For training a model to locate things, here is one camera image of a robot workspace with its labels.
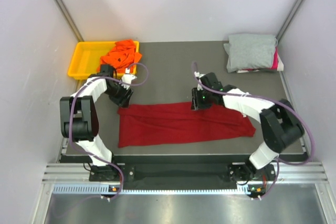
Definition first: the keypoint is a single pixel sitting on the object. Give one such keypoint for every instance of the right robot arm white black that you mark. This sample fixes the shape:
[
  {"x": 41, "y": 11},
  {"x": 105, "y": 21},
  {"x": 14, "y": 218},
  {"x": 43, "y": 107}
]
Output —
[{"x": 279, "y": 124}]

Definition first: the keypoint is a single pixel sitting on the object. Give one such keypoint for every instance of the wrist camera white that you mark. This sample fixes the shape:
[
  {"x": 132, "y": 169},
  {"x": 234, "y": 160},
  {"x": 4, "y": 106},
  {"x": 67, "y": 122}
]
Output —
[
  {"x": 127, "y": 78},
  {"x": 198, "y": 75}
]

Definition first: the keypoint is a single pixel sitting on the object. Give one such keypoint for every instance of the dark red t shirt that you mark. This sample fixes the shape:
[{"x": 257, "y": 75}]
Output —
[{"x": 177, "y": 123}]

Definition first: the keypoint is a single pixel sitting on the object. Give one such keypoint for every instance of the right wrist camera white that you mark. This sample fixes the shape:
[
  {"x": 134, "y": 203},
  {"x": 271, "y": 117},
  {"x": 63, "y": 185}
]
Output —
[{"x": 198, "y": 75}]

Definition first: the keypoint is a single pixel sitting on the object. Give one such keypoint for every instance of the orange t shirt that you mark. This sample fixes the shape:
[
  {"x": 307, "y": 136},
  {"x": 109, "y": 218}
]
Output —
[{"x": 122, "y": 56}]

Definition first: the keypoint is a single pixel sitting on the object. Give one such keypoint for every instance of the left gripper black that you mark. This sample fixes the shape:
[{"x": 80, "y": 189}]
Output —
[{"x": 122, "y": 101}]

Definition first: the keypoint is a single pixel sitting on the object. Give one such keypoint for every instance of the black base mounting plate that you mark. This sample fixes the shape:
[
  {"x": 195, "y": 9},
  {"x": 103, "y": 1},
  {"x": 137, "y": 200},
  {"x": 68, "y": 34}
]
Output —
[{"x": 225, "y": 172}]

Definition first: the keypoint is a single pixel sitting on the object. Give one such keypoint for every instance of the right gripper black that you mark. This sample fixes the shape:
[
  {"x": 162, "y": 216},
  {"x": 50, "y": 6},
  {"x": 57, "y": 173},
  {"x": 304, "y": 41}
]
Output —
[{"x": 196, "y": 104}]

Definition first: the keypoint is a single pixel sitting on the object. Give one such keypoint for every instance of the yellow plastic bin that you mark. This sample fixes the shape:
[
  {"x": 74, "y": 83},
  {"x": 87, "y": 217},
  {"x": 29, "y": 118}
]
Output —
[{"x": 86, "y": 56}]

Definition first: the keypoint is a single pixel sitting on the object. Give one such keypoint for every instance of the folded pink white t shirt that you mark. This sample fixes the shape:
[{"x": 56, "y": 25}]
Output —
[{"x": 277, "y": 65}]

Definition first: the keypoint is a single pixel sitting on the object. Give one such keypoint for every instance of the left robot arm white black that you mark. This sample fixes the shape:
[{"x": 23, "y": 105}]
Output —
[{"x": 78, "y": 114}]

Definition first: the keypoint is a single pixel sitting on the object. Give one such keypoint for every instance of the aluminium frame rail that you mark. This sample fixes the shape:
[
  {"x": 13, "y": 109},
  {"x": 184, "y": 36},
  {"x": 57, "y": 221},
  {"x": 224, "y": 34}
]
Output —
[{"x": 310, "y": 173}]

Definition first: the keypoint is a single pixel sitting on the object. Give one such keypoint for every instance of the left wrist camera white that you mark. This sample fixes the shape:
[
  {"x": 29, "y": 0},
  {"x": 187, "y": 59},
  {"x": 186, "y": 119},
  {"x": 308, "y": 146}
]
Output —
[{"x": 127, "y": 78}]

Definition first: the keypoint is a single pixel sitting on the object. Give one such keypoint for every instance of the grey slotted cable duct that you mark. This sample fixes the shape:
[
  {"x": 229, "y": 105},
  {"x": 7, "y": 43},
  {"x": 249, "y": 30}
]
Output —
[{"x": 105, "y": 189}]

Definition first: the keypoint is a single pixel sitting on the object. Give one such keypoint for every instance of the folded grey t shirt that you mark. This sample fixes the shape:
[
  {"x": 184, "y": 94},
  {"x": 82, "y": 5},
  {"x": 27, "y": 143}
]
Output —
[{"x": 250, "y": 51}]

